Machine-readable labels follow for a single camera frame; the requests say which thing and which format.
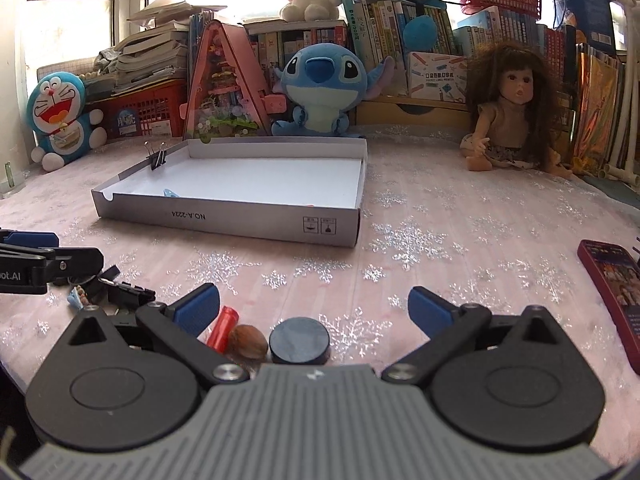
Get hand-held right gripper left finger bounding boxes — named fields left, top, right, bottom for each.
left=56, top=282, right=251, bottom=387

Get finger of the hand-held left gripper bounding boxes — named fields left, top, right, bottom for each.
left=0, top=230, right=61, bottom=260
left=44, top=247, right=105, bottom=287

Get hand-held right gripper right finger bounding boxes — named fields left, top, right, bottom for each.
left=381, top=286, right=585, bottom=385

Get small red plastic tube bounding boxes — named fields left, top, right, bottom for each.
left=206, top=305, right=240, bottom=352

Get small blue beaded ornament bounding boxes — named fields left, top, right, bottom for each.
left=66, top=287, right=93, bottom=311

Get brown nut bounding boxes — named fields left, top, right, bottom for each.
left=227, top=324, right=270, bottom=360

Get black binder clip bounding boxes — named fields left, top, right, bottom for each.
left=143, top=142, right=168, bottom=172
left=97, top=267, right=157, bottom=311

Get black round disc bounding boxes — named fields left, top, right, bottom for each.
left=268, top=316, right=332, bottom=365

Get white cardboard box tray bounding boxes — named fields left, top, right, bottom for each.
left=91, top=139, right=368, bottom=249

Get pink snowflake tablecloth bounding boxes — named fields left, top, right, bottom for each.
left=0, top=125, right=640, bottom=461

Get blue cat plush toy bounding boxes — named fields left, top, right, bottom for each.
left=26, top=72, right=108, bottom=173

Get red plastic crate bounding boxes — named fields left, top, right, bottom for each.
left=85, top=80, right=188, bottom=141

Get grid patterned board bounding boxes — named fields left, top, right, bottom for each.
left=37, top=57, right=97, bottom=82

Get dark red printed booklet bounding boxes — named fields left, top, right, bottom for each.
left=577, top=240, right=640, bottom=376

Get wooden drawer shelf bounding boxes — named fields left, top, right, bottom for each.
left=357, top=92, right=476, bottom=131

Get pink triangular house model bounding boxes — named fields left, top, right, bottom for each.
left=182, top=20, right=287, bottom=142

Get stack of books and papers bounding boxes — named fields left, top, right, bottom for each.
left=95, top=0, right=228, bottom=95

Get brown haired doll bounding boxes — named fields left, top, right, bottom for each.
left=460, top=42, right=576, bottom=181

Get white colourful printed box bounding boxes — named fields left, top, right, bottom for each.
left=406, top=51, right=471, bottom=104

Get blue alien plush toy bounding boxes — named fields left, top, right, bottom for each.
left=270, top=42, right=396, bottom=138

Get shiny upright booklets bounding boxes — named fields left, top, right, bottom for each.
left=572, top=42, right=627, bottom=177

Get row of upright books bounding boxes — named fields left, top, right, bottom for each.
left=245, top=20, right=348, bottom=86

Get row of tall books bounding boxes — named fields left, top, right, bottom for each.
left=342, top=0, right=457, bottom=70

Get row of blue spined books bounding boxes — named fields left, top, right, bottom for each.
left=452, top=6, right=568, bottom=61

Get white pipe rack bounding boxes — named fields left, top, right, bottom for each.
left=602, top=0, right=640, bottom=183

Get dark blue packet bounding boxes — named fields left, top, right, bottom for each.
left=572, top=0, right=618, bottom=56

